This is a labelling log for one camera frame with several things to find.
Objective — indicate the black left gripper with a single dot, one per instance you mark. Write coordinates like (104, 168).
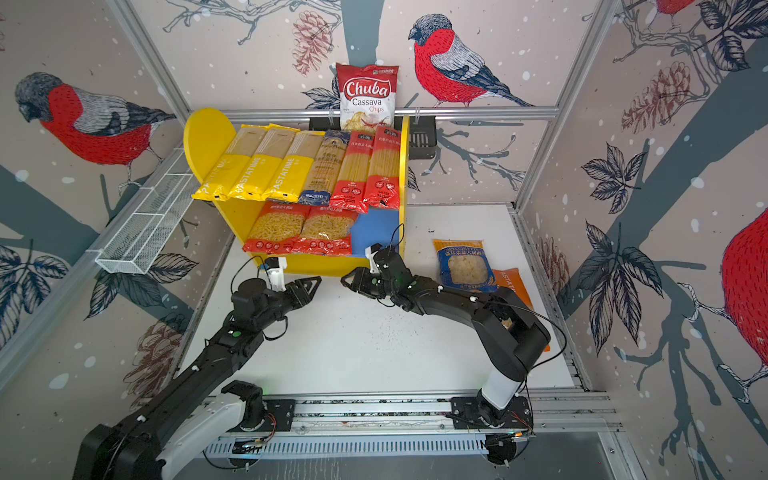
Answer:
(303, 290)

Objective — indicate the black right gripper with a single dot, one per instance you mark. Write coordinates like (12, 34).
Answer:
(360, 283)

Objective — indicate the red fusilli bag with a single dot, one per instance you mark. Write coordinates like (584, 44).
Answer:
(277, 228)
(326, 231)

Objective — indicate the red spaghetti pack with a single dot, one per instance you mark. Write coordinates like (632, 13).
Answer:
(349, 190)
(382, 186)

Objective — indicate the dark blue spaghetti pack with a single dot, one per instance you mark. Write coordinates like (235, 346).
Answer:
(325, 169)

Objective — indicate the yellow spaghetti pack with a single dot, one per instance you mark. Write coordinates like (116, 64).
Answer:
(223, 176)
(256, 177)
(289, 179)

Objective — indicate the blue orecchiette pasta bag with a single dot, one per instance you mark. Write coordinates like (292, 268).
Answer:
(463, 264)

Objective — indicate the orange pasta bag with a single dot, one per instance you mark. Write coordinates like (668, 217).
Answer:
(516, 288)

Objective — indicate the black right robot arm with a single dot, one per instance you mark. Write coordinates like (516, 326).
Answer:
(511, 334)

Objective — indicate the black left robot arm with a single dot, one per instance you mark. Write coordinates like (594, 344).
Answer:
(132, 449)

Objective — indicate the yellow wooden shelf unit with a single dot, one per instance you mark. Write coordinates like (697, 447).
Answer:
(208, 133)

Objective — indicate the Chuba cassava chips bag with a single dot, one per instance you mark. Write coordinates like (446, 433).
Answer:
(367, 96)

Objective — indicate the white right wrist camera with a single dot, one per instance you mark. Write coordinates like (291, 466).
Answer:
(370, 253)

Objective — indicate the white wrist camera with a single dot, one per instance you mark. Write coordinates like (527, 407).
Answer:
(275, 270)
(370, 253)

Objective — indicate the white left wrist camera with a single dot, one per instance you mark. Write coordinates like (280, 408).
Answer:
(275, 270)

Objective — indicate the black wall basket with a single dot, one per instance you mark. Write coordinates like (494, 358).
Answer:
(422, 135)

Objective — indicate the white wire wall basket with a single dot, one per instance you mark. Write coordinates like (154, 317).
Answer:
(162, 202)

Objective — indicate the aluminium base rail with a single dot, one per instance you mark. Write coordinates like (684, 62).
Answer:
(325, 426)

